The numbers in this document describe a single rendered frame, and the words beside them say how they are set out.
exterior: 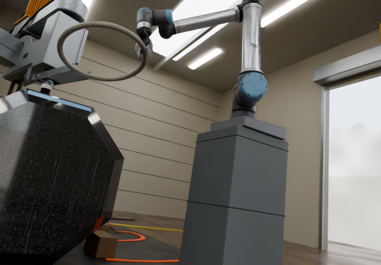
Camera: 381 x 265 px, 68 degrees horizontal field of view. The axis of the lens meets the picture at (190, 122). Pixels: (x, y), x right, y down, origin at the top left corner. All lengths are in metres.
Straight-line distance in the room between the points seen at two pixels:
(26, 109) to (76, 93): 5.77
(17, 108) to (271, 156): 1.34
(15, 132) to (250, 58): 1.29
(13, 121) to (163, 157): 6.44
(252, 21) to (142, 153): 6.14
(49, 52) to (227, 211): 1.56
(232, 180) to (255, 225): 0.26
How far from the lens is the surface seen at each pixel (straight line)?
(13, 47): 2.79
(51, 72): 2.09
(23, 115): 1.61
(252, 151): 1.55
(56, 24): 2.29
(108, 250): 2.00
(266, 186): 1.61
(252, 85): 1.60
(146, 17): 1.80
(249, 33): 1.78
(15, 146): 1.59
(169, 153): 7.91
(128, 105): 7.63
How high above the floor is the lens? 0.41
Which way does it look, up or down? 16 degrees up
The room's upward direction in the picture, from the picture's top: 9 degrees clockwise
